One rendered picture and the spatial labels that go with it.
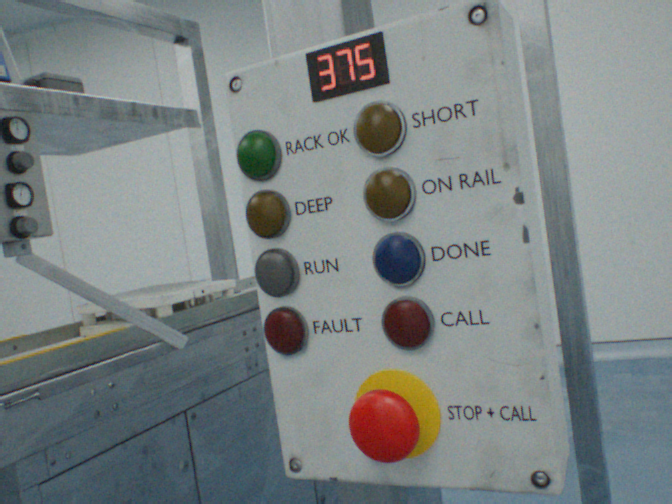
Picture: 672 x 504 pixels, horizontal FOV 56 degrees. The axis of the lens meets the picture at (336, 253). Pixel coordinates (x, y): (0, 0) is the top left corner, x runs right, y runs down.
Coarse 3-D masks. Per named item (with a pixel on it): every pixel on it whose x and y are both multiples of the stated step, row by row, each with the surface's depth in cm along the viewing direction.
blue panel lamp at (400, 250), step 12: (384, 240) 34; (396, 240) 34; (408, 240) 34; (384, 252) 34; (396, 252) 34; (408, 252) 34; (384, 264) 34; (396, 264) 34; (408, 264) 34; (420, 264) 34; (384, 276) 35; (396, 276) 34; (408, 276) 34
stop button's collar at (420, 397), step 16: (368, 384) 36; (384, 384) 36; (400, 384) 35; (416, 384) 35; (416, 400) 35; (432, 400) 34; (432, 416) 35; (464, 416) 34; (512, 416) 33; (432, 432) 35; (416, 448) 35
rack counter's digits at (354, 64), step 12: (348, 48) 34; (360, 48) 34; (372, 48) 34; (324, 60) 35; (336, 60) 35; (348, 60) 34; (360, 60) 34; (372, 60) 34; (324, 72) 35; (336, 72) 35; (348, 72) 35; (360, 72) 34; (372, 72) 34; (324, 84) 35; (336, 84) 35; (348, 84) 35
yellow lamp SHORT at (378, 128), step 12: (372, 108) 34; (384, 108) 33; (360, 120) 34; (372, 120) 34; (384, 120) 33; (396, 120) 33; (360, 132) 34; (372, 132) 34; (384, 132) 33; (396, 132) 33; (360, 144) 34; (372, 144) 34; (384, 144) 34
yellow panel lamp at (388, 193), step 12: (372, 180) 34; (384, 180) 34; (396, 180) 34; (372, 192) 34; (384, 192) 34; (396, 192) 34; (408, 192) 33; (372, 204) 34; (384, 204) 34; (396, 204) 34; (408, 204) 34; (384, 216) 34; (396, 216) 34
